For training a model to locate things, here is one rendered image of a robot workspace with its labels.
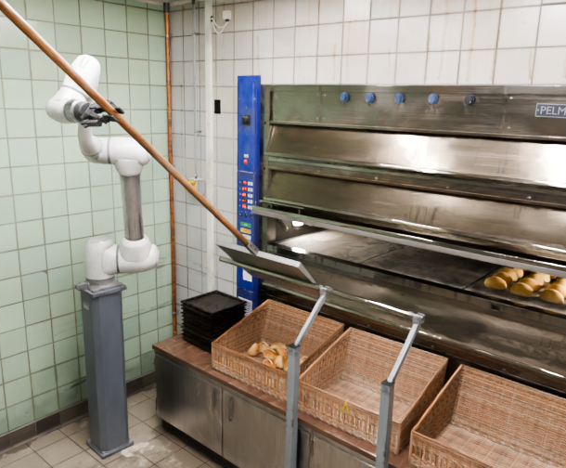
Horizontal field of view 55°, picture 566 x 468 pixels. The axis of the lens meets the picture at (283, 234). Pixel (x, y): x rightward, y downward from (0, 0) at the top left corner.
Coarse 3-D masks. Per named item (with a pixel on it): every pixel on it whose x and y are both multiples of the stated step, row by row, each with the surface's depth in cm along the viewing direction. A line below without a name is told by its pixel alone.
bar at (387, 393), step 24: (240, 264) 289; (312, 288) 259; (312, 312) 251; (408, 312) 227; (408, 336) 222; (288, 360) 245; (288, 384) 248; (384, 384) 213; (288, 408) 250; (384, 408) 214; (288, 432) 253; (384, 432) 216; (288, 456) 256; (384, 456) 219
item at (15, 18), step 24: (0, 0) 157; (24, 24) 163; (48, 48) 170; (72, 72) 178; (96, 96) 186; (120, 120) 194; (144, 144) 204; (168, 168) 215; (192, 192) 227; (216, 216) 241; (240, 240) 257
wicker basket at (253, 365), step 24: (264, 312) 326; (288, 312) 317; (240, 336) 313; (264, 336) 327; (288, 336) 316; (312, 336) 306; (336, 336) 290; (216, 360) 300; (240, 360) 283; (312, 360) 276; (264, 384) 274
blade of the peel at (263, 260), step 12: (228, 252) 285; (240, 252) 273; (252, 264) 284; (264, 264) 272; (276, 264) 262; (288, 264) 253; (300, 264) 250; (264, 276) 295; (300, 276) 261; (300, 288) 282
